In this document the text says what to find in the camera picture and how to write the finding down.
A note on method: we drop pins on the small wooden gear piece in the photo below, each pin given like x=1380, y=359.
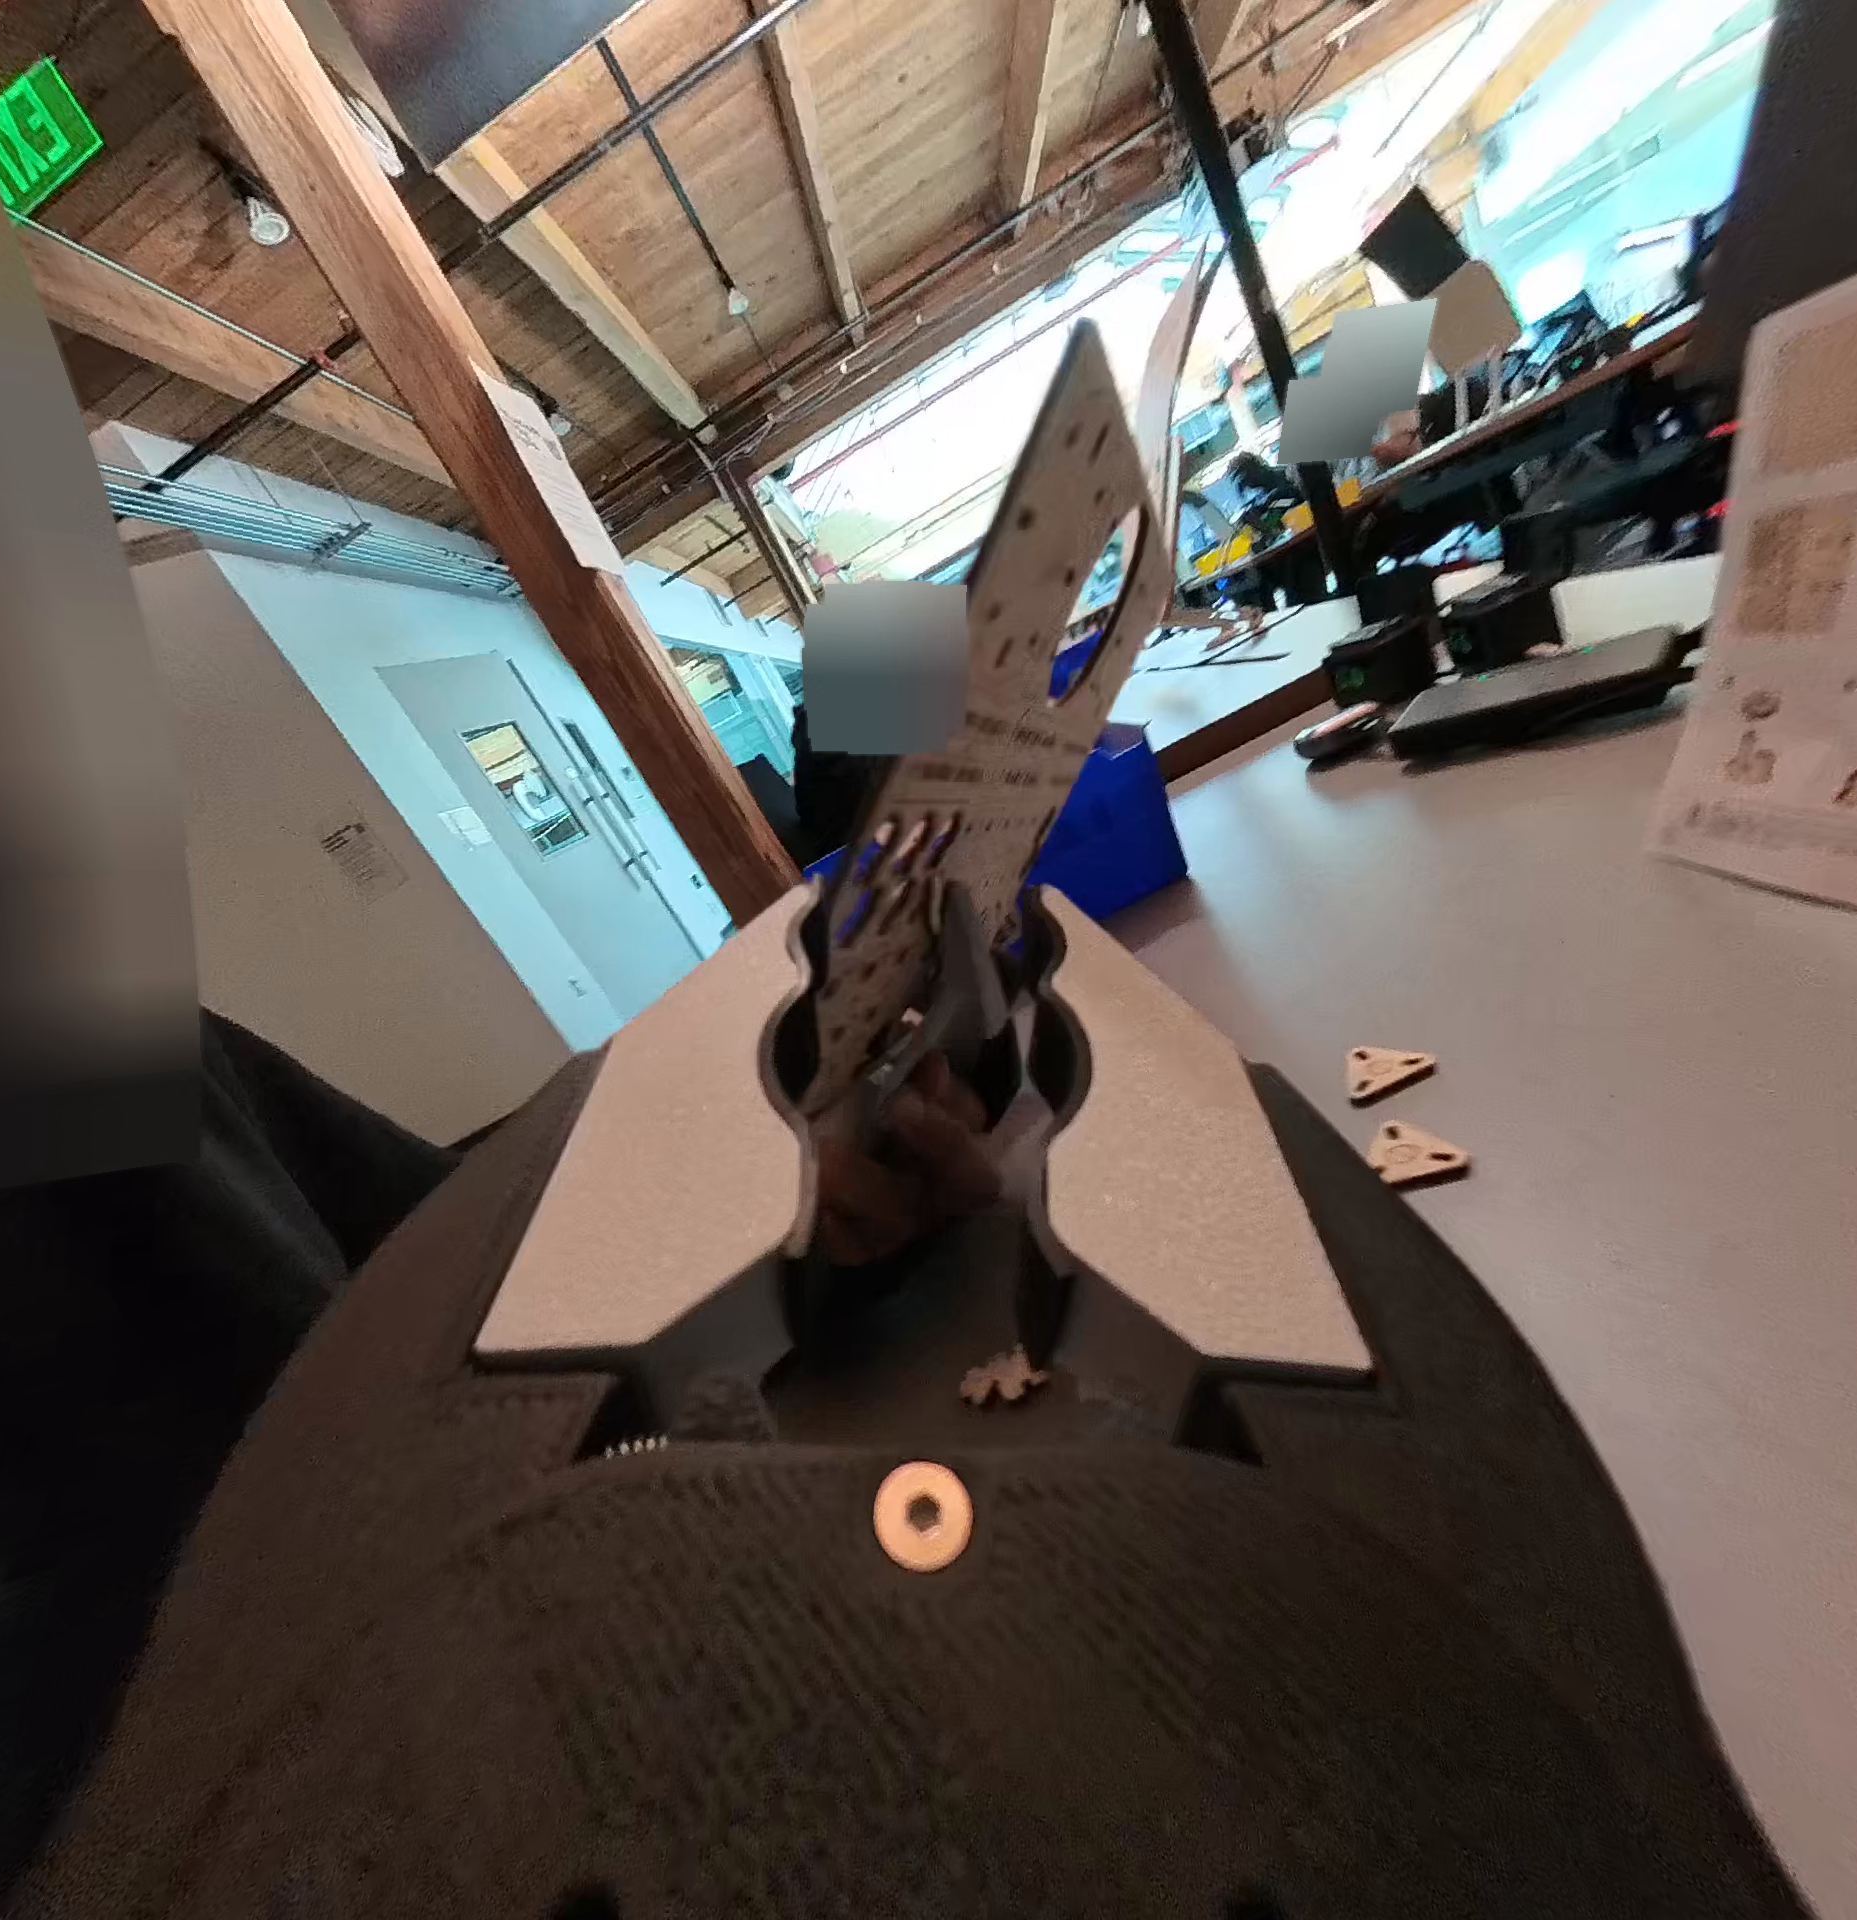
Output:
x=1003, y=1376

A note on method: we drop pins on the ceiling spot lamp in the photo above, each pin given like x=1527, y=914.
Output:
x=268, y=225

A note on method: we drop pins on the person's dark clothing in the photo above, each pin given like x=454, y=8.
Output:
x=117, y=1351

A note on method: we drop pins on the green exit sign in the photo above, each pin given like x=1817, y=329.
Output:
x=35, y=137

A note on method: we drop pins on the printed instruction sheet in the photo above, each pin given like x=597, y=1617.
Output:
x=1790, y=631

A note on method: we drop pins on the triangular wooden model piece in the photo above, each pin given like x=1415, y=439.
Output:
x=1417, y=1152
x=1390, y=1072

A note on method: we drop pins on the black monitor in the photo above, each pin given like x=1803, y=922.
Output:
x=1410, y=239

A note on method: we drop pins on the white paper notice on pillar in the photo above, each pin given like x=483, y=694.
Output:
x=554, y=469

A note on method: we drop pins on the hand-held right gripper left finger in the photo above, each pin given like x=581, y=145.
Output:
x=643, y=1185

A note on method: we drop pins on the thin wooden model panel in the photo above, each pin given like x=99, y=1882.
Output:
x=1181, y=376

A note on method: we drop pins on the black box with green light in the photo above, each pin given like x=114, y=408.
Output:
x=1496, y=624
x=1372, y=663

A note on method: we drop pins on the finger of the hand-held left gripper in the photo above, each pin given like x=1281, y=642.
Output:
x=970, y=968

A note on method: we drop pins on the blue plastic bin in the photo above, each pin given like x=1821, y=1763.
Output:
x=1115, y=841

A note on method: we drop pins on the small wall notice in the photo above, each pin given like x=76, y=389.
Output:
x=360, y=852

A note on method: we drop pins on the wooden support pillar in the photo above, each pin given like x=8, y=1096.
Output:
x=463, y=436

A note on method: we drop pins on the grey door with window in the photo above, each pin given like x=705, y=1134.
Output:
x=554, y=802

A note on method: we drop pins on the laser-cut wooden model sheet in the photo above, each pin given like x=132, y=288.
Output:
x=1017, y=577

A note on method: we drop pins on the flat black laptop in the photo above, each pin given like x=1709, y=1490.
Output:
x=1534, y=692

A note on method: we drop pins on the person's left hand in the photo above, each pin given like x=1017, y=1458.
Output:
x=905, y=1162

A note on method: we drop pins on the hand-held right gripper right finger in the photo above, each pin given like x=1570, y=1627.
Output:
x=1199, y=1185

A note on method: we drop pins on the loose wooden pieces on table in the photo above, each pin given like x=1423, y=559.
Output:
x=1220, y=631

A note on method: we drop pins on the small red and black device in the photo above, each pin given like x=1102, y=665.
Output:
x=1335, y=735

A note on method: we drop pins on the black metal pole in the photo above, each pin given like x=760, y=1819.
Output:
x=1237, y=211

